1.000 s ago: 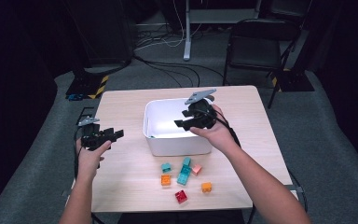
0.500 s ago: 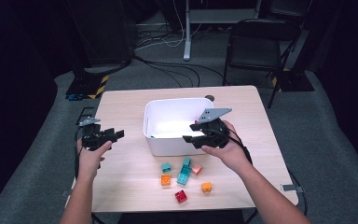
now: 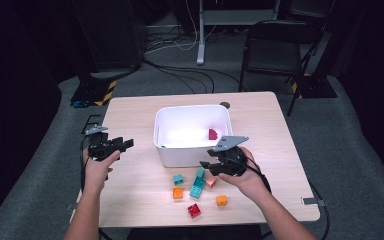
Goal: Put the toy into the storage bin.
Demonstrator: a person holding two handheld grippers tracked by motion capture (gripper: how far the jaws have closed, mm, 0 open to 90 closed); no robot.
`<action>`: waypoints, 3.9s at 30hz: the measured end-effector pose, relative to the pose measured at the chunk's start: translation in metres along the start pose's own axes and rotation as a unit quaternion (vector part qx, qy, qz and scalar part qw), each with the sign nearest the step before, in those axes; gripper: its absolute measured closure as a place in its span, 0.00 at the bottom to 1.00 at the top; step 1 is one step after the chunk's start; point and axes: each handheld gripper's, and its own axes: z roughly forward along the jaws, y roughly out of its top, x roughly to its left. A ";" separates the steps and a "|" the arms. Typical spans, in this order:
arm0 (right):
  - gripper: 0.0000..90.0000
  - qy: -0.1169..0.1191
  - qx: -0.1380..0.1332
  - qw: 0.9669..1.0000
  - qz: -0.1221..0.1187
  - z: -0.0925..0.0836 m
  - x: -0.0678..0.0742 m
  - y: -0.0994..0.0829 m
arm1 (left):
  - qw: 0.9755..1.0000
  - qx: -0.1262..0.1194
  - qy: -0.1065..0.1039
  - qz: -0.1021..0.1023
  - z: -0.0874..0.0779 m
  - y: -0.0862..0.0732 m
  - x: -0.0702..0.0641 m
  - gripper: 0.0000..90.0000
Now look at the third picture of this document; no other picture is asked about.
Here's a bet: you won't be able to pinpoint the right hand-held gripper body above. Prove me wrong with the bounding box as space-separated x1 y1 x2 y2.
209 135 250 177

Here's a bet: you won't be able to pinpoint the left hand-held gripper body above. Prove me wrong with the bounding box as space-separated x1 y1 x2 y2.
85 124 128 162

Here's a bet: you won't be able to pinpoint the white plastic bin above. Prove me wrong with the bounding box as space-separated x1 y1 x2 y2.
153 104 234 168

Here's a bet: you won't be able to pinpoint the pale teal brick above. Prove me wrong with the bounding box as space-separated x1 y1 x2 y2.
189 186 204 200

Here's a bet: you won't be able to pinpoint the red brick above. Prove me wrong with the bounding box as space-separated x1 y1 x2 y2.
187 203 202 219

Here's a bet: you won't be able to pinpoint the person's left hand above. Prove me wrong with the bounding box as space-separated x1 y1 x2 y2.
82 148 122 194

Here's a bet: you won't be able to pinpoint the person's right hand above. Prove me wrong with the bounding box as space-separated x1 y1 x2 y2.
218 146 273 202

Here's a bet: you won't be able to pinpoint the dark teal brick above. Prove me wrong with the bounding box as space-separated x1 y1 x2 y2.
193 177 207 192

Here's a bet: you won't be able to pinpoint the black striped stand base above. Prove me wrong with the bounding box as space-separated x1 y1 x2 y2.
70 71 118 108
291 73 338 99

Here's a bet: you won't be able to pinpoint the person's dark pants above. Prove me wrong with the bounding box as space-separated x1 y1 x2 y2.
126 224 264 240

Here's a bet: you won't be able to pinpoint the black cabinet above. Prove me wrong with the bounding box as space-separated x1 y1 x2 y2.
68 0 146 73

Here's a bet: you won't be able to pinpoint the black folding chair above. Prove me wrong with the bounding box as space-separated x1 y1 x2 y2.
239 19 324 118

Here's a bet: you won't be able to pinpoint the left hand-held gripper cable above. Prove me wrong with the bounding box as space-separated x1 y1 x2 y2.
79 136 91 194

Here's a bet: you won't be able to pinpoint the hand-held gripper cable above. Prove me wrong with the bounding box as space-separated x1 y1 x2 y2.
244 159 331 240
79 136 91 194

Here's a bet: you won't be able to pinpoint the black floor cable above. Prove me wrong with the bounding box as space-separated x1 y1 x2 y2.
159 66 244 93
143 58 215 94

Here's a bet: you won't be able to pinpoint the white floor cable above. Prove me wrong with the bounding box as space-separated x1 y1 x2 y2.
144 0 218 54

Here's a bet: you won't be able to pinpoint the right hand-held gripper cable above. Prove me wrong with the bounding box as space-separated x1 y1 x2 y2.
244 159 331 240

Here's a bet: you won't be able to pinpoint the white desk frame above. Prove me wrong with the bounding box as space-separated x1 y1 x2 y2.
196 0 283 66

